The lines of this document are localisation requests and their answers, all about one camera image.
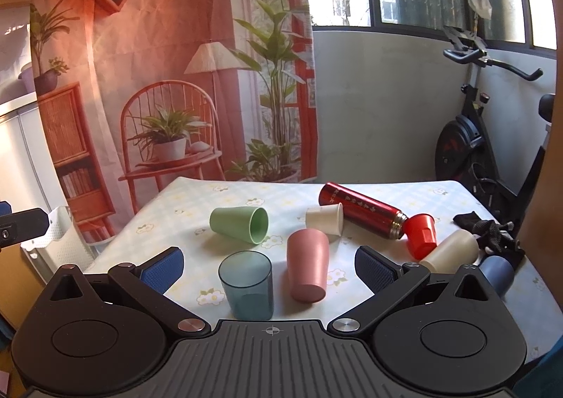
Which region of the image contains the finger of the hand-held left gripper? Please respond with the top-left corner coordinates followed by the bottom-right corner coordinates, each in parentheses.
top-left (0, 200), bottom-right (50, 250)

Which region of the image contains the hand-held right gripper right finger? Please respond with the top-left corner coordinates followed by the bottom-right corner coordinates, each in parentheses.
top-left (328, 245), bottom-right (502, 338)

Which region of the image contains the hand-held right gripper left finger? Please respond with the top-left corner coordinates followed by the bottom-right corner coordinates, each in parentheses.
top-left (46, 247), bottom-right (212, 342)

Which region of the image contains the pink plastic cup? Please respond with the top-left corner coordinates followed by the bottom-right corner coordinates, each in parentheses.
top-left (287, 229), bottom-right (330, 303)

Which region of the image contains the red plastic cup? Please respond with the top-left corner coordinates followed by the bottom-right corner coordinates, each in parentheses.
top-left (403, 213), bottom-right (437, 260)

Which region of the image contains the white paper cup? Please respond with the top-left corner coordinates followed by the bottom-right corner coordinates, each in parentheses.
top-left (305, 203), bottom-right (344, 235)

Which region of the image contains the cream plastic cup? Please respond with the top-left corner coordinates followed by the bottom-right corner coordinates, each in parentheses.
top-left (420, 231), bottom-right (480, 273)

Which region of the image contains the green plastic cup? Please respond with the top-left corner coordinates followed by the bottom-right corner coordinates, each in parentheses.
top-left (209, 206), bottom-right (269, 245)

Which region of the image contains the teal transparent cup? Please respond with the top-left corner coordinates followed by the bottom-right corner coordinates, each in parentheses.
top-left (219, 251), bottom-right (274, 320)

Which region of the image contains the blue plastic cup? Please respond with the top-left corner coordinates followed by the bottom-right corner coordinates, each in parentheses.
top-left (479, 255), bottom-right (515, 297)

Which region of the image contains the white perforated basket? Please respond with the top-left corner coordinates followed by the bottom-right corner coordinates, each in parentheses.
top-left (20, 206), bottom-right (95, 287)

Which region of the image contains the red thermos flask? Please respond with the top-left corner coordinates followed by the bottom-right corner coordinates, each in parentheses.
top-left (318, 182), bottom-right (410, 240)

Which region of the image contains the floral tablecloth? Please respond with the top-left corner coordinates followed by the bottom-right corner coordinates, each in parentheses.
top-left (83, 177), bottom-right (552, 366)

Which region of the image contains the black exercise bike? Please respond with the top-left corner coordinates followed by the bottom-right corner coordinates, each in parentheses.
top-left (435, 24), bottom-right (557, 227)

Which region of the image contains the brown wooden panel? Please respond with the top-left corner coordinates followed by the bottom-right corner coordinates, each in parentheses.
top-left (514, 0), bottom-right (563, 337)

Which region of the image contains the printed room backdrop cloth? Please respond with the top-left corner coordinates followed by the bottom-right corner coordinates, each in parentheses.
top-left (30, 0), bottom-right (318, 245)

